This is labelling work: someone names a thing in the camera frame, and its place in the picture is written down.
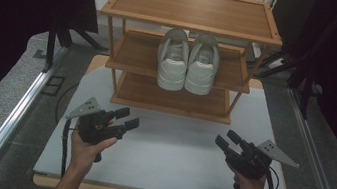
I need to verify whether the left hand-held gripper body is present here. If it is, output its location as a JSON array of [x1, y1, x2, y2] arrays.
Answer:
[[62, 93, 129, 150]]

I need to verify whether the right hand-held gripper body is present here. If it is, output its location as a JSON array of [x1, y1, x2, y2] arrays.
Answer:
[[223, 133, 304, 187]]

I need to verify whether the white sneaker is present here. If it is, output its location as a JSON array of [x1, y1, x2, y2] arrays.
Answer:
[[183, 31, 224, 98], [151, 26, 194, 94]]

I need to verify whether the wooden shoe rack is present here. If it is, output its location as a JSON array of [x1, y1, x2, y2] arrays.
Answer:
[[86, 0, 290, 132]]

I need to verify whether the person's left hand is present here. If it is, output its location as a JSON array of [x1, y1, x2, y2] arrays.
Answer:
[[65, 127, 119, 178]]

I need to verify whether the grey table mat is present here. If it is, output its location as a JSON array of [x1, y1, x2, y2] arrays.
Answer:
[[32, 57, 307, 189]]

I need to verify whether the black metal stand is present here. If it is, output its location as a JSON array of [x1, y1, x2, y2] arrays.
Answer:
[[42, 19, 114, 81], [248, 43, 319, 120]]

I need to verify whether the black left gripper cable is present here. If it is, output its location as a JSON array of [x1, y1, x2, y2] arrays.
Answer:
[[55, 118, 75, 179]]

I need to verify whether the thin black floor cable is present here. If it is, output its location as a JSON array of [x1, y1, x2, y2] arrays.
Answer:
[[53, 79, 80, 127]]

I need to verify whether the black floor bracket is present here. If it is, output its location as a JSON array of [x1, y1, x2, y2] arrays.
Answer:
[[40, 73, 66, 98]]

